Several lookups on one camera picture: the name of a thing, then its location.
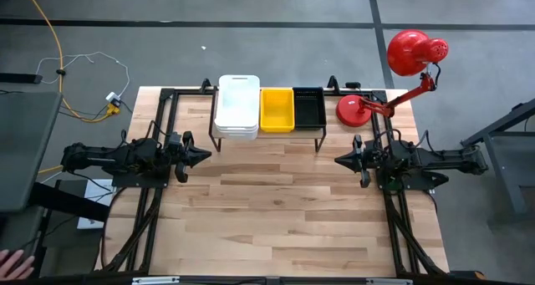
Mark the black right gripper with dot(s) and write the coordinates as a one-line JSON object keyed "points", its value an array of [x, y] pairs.
{"points": [[367, 161]]}

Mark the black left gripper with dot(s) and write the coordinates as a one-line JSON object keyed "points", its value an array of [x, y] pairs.
{"points": [[179, 153]]}

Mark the black plastic basket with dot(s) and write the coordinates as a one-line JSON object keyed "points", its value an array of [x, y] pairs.
{"points": [[309, 109]]}

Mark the yellow plastic basket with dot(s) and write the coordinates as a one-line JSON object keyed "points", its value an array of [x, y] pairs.
{"points": [[276, 109]]}

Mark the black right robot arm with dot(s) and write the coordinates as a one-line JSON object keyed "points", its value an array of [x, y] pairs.
{"points": [[439, 159]]}

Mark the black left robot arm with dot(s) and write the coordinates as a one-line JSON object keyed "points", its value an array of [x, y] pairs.
{"points": [[104, 159]]}

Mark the small black clamp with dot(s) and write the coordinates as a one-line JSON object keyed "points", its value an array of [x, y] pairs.
{"points": [[353, 85]]}

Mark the white power adapter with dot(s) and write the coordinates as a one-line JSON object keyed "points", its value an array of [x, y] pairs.
{"points": [[113, 97]]}

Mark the white paper sheet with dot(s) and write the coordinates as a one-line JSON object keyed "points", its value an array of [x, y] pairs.
{"points": [[98, 191]]}

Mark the red desk lamp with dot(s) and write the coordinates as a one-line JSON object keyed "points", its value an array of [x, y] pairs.
{"points": [[409, 53]]}

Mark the grey metal table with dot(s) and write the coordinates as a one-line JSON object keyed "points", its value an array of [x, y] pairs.
{"points": [[505, 151]]}

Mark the dark grey desk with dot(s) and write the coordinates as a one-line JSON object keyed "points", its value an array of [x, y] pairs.
{"points": [[25, 151]]}

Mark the person's hand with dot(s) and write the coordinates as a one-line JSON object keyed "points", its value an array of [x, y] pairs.
{"points": [[14, 265]]}

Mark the wooden shelf with black frame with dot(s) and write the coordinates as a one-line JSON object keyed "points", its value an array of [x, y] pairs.
{"points": [[292, 135]]}

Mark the black aluminium rig frame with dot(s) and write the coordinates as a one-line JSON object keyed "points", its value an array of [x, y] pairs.
{"points": [[167, 94]]}

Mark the silver metal bracket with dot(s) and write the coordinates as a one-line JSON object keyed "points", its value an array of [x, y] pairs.
{"points": [[154, 281], [388, 281]]}

